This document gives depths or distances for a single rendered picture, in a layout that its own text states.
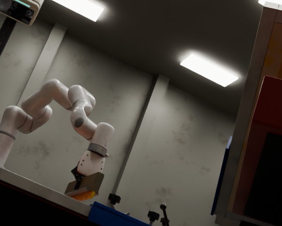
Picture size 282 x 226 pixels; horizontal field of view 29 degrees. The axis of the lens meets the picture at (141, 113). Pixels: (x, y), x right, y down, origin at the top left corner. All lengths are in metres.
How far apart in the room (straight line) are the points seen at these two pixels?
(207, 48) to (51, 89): 9.43
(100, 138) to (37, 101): 0.53
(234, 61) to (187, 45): 1.05
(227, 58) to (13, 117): 9.55
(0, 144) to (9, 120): 0.12
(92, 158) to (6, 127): 0.63
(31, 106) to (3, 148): 0.24
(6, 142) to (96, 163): 0.62
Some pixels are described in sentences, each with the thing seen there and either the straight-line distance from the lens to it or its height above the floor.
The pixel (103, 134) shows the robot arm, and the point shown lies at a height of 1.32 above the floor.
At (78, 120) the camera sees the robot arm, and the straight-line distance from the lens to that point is 2.28.
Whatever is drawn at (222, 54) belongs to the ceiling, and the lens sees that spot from 11.93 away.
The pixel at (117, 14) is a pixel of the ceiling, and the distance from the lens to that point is 11.88.
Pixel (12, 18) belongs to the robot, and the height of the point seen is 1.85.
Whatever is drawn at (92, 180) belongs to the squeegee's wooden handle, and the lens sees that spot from 2.05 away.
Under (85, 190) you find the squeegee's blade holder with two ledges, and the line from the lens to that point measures 2.05.
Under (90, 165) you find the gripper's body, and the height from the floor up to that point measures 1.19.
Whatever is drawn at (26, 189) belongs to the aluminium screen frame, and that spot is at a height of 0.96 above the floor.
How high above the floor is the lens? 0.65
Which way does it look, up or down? 21 degrees up
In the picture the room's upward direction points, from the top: 20 degrees clockwise
